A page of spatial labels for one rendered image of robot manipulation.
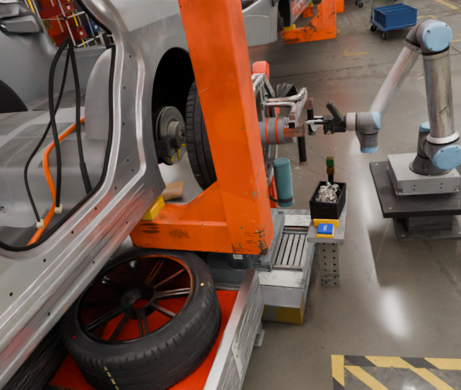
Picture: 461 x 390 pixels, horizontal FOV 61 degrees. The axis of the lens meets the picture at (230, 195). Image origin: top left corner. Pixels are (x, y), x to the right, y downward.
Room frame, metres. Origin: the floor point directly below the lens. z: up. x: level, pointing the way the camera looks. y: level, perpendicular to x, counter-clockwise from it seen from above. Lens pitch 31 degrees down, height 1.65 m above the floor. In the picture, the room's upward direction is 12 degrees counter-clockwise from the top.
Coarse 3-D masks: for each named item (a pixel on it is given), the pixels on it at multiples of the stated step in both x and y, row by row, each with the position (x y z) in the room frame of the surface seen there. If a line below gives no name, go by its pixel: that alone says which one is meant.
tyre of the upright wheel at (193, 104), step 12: (192, 84) 1.91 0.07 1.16; (192, 96) 1.83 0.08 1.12; (192, 108) 1.78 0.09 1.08; (192, 120) 1.75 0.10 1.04; (192, 132) 1.72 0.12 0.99; (204, 132) 1.70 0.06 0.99; (192, 144) 1.71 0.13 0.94; (204, 144) 1.68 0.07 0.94; (192, 156) 1.70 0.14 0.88; (204, 156) 1.68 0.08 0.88; (264, 156) 2.08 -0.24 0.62; (192, 168) 1.71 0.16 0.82; (204, 168) 1.69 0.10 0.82; (204, 180) 1.72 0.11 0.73; (216, 180) 1.68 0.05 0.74
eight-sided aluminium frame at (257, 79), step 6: (252, 78) 1.94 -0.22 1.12; (258, 78) 1.92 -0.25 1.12; (264, 78) 1.96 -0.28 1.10; (258, 84) 1.86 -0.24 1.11; (264, 84) 2.01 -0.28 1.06; (270, 84) 2.08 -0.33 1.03; (258, 90) 1.85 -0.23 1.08; (270, 90) 2.06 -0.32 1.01; (270, 96) 2.09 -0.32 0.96; (276, 114) 2.13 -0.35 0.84; (270, 150) 2.07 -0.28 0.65; (276, 150) 2.05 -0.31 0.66; (276, 156) 2.02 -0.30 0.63; (270, 162) 1.98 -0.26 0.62; (270, 168) 1.92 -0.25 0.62; (270, 174) 1.85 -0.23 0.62; (270, 180) 1.84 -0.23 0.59
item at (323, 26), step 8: (328, 0) 5.22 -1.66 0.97; (328, 8) 5.22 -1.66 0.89; (320, 16) 5.28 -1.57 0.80; (328, 16) 5.22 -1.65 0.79; (312, 24) 5.32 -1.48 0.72; (320, 24) 5.28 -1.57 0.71; (328, 24) 5.22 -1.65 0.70; (288, 32) 5.42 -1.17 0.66; (296, 32) 5.38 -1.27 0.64; (304, 32) 5.34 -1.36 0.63; (312, 32) 5.30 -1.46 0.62; (320, 32) 5.26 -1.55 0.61; (328, 32) 5.23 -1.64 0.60; (288, 40) 5.43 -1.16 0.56; (296, 40) 5.39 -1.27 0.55; (304, 40) 5.35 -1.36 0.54; (312, 40) 5.30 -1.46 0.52
